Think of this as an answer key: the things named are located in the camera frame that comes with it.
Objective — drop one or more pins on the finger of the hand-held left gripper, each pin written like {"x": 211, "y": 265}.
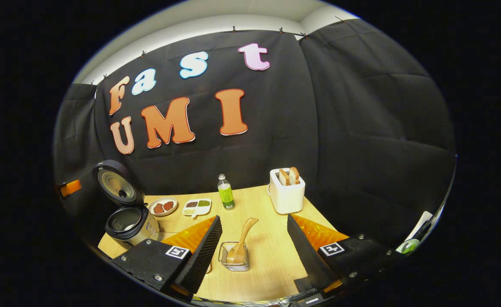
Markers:
{"x": 71, "y": 188}

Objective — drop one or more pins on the black rice cooker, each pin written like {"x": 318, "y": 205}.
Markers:
{"x": 129, "y": 226}

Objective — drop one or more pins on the red meat piece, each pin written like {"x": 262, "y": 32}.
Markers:
{"x": 158, "y": 208}
{"x": 168, "y": 205}

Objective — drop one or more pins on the wooden spoon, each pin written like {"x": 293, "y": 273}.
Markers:
{"x": 242, "y": 238}

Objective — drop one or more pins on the white toaster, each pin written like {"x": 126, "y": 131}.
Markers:
{"x": 286, "y": 198}

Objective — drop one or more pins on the round plate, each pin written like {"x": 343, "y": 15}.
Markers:
{"x": 163, "y": 200}

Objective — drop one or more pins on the black backdrop cloth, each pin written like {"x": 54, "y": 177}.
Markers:
{"x": 340, "y": 119}

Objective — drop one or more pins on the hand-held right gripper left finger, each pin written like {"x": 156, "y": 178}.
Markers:
{"x": 203, "y": 256}

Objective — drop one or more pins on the white sheet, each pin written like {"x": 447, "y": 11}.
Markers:
{"x": 421, "y": 224}

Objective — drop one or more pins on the green and white bowl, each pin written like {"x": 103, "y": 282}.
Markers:
{"x": 409, "y": 246}

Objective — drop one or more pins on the toast slice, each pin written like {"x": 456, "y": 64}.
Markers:
{"x": 294, "y": 175}
{"x": 283, "y": 177}

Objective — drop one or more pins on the green label bottle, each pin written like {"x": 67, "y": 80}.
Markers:
{"x": 226, "y": 196}

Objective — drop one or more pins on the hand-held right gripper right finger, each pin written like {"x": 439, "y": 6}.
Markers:
{"x": 306, "y": 251}

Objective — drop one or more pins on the white divided dish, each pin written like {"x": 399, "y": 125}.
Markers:
{"x": 196, "y": 209}

